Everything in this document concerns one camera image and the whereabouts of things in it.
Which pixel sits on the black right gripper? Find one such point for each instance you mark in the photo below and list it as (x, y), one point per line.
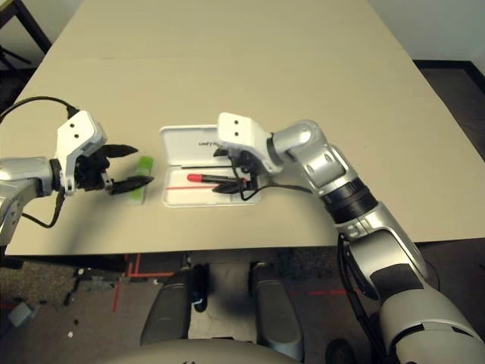
(246, 167)

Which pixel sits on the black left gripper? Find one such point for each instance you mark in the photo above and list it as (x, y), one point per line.
(91, 172)

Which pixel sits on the green highlighter marker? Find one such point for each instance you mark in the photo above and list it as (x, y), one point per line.
(146, 164)

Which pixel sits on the red black marker pen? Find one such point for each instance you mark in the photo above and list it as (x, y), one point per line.
(197, 177)

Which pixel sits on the white plastic pencil case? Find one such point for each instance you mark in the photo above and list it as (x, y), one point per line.
(189, 140)

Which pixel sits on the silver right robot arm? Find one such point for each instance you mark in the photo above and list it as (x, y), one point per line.
(329, 167)

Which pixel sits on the grey robot right leg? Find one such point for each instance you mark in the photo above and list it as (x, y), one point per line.
(276, 311)

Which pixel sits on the grey robot leg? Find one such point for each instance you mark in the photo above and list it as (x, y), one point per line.
(166, 311)
(276, 311)

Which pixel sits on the grey robot left leg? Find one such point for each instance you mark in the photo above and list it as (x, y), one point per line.
(166, 311)

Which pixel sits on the grey block on floor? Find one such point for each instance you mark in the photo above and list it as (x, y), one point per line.
(20, 314)

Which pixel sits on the grey robot torso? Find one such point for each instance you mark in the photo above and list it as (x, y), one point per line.
(189, 352)

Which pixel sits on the black shoe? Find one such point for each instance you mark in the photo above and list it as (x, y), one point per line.
(341, 352)

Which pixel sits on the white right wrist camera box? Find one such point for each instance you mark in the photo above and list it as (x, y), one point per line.
(238, 129)

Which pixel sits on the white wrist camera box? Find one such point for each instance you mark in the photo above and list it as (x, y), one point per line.
(77, 129)
(238, 129)

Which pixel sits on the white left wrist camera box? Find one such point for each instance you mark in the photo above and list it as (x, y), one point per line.
(77, 129)

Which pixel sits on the side table with black frame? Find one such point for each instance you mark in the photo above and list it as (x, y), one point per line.
(38, 30)

